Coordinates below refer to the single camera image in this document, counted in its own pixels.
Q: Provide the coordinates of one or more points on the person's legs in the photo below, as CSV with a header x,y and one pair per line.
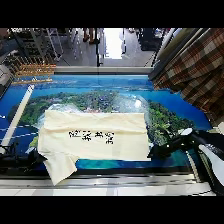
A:
x,y
90,34

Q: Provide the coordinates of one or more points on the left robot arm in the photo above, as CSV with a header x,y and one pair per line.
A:
x,y
16,160

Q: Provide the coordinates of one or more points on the silver frame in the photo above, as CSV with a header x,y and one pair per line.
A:
x,y
133,186

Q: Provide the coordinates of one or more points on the checked shirt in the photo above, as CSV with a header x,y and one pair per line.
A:
x,y
200,70

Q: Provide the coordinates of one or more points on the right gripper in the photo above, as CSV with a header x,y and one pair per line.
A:
x,y
161,150

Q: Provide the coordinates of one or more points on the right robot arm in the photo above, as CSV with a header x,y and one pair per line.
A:
x,y
213,156

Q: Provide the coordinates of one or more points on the cream T-shirt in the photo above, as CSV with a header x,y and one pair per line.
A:
x,y
96,126

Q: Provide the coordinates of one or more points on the brown clothes hanger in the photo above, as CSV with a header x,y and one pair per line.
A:
x,y
32,80
35,69

